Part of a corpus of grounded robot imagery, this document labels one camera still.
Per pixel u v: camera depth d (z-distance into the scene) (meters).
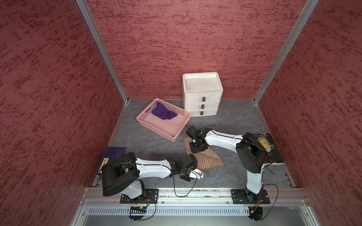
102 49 0.88
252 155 0.49
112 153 0.94
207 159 0.87
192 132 0.73
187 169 0.65
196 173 0.69
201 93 0.92
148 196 0.73
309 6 0.71
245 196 0.66
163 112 1.08
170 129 1.00
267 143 0.94
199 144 0.79
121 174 0.44
